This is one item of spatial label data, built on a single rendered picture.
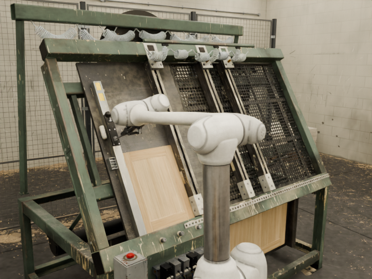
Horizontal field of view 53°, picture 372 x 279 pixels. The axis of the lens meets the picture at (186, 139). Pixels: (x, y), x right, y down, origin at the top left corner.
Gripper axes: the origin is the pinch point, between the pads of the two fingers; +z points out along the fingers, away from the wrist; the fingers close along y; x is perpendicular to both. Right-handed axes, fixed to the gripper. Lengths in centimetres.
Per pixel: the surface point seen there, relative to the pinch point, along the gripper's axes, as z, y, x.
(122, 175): 11.6, 21.5, -3.5
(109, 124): 10.6, -9.0, -2.2
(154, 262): 13, 73, 1
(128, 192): 11.6, 31.9, -2.9
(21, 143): 97, -33, -26
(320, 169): 11, 53, 183
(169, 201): 14, 43, 24
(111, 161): 14.9, 12.0, -5.7
